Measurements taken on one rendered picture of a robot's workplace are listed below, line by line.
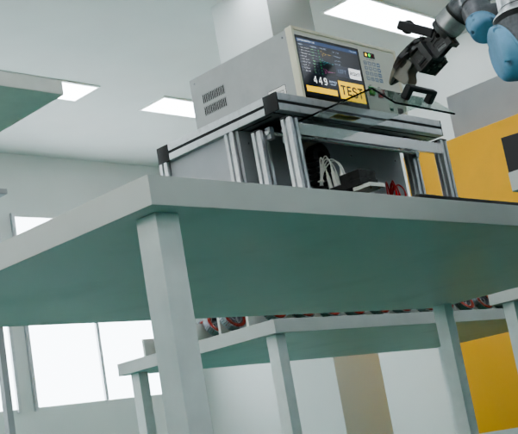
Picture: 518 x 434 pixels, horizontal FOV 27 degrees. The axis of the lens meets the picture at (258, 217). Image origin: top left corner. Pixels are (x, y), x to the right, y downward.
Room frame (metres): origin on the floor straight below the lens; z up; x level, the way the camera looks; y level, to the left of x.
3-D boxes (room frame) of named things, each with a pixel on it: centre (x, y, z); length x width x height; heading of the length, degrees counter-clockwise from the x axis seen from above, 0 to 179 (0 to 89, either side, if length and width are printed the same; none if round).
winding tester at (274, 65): (2.83, -0.17, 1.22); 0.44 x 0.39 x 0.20; 137
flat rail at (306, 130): (2.67, -0.32, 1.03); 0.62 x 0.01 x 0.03; 137
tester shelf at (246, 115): (2.82, -0.16, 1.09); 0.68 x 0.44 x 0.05; 137
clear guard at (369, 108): (2.52, -0.31, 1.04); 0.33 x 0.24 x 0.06; 47
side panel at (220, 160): (2.63, 0.12, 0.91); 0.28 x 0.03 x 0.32; 47
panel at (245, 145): (2.77, -0.21, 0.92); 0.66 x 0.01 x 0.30; 137
